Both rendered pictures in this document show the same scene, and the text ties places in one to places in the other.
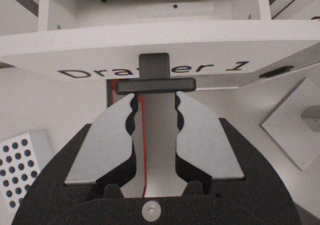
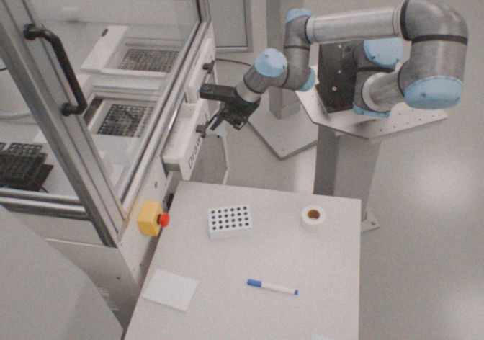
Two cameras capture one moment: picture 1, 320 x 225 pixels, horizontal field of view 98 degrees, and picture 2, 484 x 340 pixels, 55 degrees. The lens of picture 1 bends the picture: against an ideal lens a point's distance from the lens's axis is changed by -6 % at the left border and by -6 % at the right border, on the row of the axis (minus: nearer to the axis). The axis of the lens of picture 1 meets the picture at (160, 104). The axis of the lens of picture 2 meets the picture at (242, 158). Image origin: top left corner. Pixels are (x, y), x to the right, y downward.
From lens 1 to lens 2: 1.37 m
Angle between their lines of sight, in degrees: 42
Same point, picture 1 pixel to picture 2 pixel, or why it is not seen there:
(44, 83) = (181, 212)
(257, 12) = (191, 106)
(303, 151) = not seen: hidden behind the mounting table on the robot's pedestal
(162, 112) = not seen: hidden behind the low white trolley
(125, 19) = (171, 150)
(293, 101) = (260, 123)
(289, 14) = (193, 99)
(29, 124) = (203, 225)
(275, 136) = (297, 145)
